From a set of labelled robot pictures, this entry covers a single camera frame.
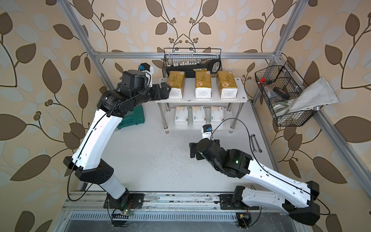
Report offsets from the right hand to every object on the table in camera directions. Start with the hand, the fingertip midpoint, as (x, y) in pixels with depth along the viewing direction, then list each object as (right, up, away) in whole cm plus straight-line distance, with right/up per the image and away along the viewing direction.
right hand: (197, 143), depth 69 cm
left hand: (-15, +26, -5) cm, 31 cm away
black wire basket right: (+50, +32, +16) cm, 62 cm away
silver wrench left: (+38, -9, +25) cm, 47 cm away
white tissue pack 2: (+2, +13, +28) cm, 31 cm away
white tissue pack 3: (+14, +14, +29) cm, 35 cm away
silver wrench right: (+41, -9, +23) cm, 48 cm away
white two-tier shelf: (-4, +15, +32) cm, 36 cm away
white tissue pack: (-10, +12, +28) cm, 32 cm away
